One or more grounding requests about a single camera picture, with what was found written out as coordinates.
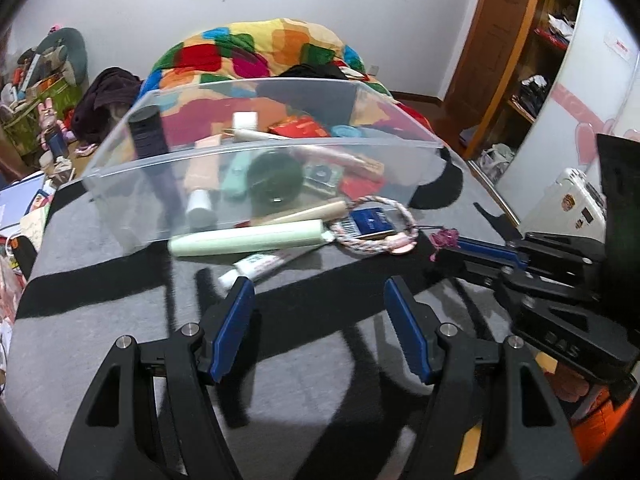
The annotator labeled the braided rope bracelet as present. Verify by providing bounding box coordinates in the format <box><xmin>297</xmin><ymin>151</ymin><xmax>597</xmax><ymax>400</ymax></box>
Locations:
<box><xmin>327</xmin><ymin>195</ymin><xmax>421</xmax><ymax>257</ymax></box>

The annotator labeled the colourful patchwork quilt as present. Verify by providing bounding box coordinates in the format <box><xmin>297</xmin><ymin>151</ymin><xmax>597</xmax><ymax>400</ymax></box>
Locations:
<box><xmin>140</xmin><ymin>19</ymin><xmax>426</xmax><ymax>126</ymax></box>

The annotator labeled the light green tube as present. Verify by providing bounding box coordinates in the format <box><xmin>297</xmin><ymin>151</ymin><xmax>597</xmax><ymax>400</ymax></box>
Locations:
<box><xmin>167</xmin><ymin>219</ymin><xmax>326</xmax><ymax>259</ymax></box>

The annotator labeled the purple cosmetic bottle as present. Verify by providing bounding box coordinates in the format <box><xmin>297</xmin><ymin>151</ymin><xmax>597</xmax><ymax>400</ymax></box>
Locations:
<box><xmin>127</xmin><ymin>106</ymin><xmax>186</xmax><ymax>231</ymax></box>

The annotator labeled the beige concealer stick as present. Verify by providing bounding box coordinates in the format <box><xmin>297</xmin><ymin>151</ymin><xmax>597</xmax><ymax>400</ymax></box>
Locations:
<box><xmin>250</xmin><ymin>200</ymin><xmax>351</xmax><ymax>227</ymax></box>

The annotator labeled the white suitcase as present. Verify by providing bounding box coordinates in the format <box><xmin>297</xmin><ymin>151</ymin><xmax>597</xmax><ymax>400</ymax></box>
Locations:
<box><xmin>520</xmin><ymin>167</ymin><xmax>608</xmax><ymax>243</ymax></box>

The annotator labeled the green square packet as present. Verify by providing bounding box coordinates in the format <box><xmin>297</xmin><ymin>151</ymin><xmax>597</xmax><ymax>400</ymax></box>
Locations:
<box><xmin>305</xmin><ymin>162</ymin><xmax>343</xmax><ymax>191</ymax></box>

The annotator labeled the blue notebook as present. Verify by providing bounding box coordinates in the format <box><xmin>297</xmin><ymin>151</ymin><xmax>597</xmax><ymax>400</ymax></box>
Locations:
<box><xmin>0</xmin><ymin>170</ymin><xmax>46</xmax><ymax>233</ymax></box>

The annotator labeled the wooden door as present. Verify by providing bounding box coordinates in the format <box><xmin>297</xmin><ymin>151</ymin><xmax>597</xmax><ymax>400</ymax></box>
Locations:
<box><xmin>442</xmin><ymin>0</ymin><xmax>546</xmax><ymax>111</ymax></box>

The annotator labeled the grey black patterned blanket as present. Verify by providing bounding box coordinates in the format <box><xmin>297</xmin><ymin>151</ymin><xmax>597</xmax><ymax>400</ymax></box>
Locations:
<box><xmin>2</xmin><ymin>160</ymin><xmax>566</xmax><ymax>480</ymax></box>

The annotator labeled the black cloth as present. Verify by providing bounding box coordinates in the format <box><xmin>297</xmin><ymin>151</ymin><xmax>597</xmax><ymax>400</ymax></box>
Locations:
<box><xmin>277</xmin><ymin>62</ymin><xmax>348</xmax><ymax>81</ymax></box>

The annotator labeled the white wardrobe sliding door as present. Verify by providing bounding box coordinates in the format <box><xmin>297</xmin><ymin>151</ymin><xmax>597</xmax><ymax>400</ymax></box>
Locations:
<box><xmin>495</xmin><ymin>0</ymin><xmax>640</xmax><ymax>201</ymax></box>

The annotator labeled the person's right hand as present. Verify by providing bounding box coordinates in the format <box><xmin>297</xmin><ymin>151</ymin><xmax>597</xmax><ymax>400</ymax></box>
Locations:
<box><xmin>554</xmin><ymin>359</ymin><xmax>592</xmax><ymax>402</ymax></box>

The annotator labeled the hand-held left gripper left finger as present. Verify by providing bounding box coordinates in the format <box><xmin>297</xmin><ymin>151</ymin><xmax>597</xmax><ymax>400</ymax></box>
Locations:
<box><xmin>59</xmin><ymin>276</ymin><xmax>257</xmax><ymax>480</ymax></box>

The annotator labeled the grey bag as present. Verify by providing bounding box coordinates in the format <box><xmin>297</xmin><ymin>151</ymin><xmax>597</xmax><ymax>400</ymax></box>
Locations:
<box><xmin>477</xmin><ymin>144</ymin><xmax>516</xmax><ymax>181</ymax></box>

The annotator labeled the beige tube with white cap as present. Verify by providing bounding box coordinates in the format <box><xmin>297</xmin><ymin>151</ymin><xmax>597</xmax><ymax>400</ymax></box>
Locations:
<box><xmin>185</xmin><ymin>132</ymin><xmax>223</xmax><ymax>228</ymax></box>

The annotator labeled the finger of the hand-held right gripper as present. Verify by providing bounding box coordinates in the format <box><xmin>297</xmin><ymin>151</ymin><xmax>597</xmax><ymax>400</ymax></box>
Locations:
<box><xmin>430</xmin><ymin>237</ymin><xmax>531</xmax><ymax>292</ymax></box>
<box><xmin>472</xmin><ymin>202</ymin><xmax>525</xmax><ymax>243</ymax></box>

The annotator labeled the green storage box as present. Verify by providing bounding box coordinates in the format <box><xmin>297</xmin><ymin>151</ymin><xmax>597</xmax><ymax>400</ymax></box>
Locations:
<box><xmin>0</xmin><ymin>72</ymin><xmax>83</xmax><ymax>156</ymax></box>

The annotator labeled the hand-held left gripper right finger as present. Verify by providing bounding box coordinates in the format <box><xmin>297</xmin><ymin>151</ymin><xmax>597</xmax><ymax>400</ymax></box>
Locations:
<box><xmin>383</xmin><ymin>276</ymin><xmax>587</xmax><ymax>480</ymax></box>

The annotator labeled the pink slim stick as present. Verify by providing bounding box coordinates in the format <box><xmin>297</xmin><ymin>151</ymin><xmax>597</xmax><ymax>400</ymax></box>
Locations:
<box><xmin>290</xmin><ymin>147</ymin><xmax>368</xmax><ymax>169</ymax></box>

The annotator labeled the grey green neck pillow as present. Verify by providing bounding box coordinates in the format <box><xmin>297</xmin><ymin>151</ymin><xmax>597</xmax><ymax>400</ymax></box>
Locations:
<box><xmin>35</xmin><ymin>27</ymin><xmax>88</xmax><ymax>91</ymax></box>

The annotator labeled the pink rabbit toy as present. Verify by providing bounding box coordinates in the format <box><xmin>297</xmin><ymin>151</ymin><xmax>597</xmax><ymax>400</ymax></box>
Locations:
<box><xmin>37</xmin><ymin>100</ymin><xmax>63</xmax><ymax>136</ymax></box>

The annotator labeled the pink tassel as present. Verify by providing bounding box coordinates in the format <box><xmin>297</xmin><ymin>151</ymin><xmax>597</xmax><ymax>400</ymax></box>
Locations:
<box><xmin>430</xmin><ymin>227</ymin><xmax>461</xmax><ymax>262</ymax></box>

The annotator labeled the small white green tube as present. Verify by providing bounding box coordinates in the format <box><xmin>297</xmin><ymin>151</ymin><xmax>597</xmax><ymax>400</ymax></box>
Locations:
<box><xmin>217</xmin><ymin>250</ymin><xmax>312</xmax><ymax>291</ymax></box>

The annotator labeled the dark clothes pile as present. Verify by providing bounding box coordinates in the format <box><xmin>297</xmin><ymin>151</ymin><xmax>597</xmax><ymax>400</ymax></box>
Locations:
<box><xmin>70</xmin><ymin>66</ymin><xmax>143</xmax><ymax>146</ymax></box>

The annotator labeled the clear plastic storage bin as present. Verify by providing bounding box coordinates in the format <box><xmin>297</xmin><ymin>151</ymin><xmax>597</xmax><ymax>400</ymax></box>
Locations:
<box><xmin>80</xmin><ymin>77</ymin><xmax>451</xmax><ymax>256</ymax></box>

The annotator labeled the white pen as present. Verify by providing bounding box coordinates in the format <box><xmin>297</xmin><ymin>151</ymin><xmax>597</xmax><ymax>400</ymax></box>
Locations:
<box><xmin>222</xmin><ymin>127</ymin><xmax>291</xmax><ymax>144</ymax></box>

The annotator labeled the blue card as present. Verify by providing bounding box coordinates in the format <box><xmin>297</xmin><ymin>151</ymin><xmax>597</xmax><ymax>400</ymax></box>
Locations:
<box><xmin>350</xmin><ymin>207</ymin><xmax>398</xmax><ymax>240</ymax></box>

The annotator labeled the black orange tool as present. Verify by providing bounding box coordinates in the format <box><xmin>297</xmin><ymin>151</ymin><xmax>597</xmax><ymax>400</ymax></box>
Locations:
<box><xmin>10</xmin><ymin>235</ymin><xmax>38</xmax><ymax>273</ymax></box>

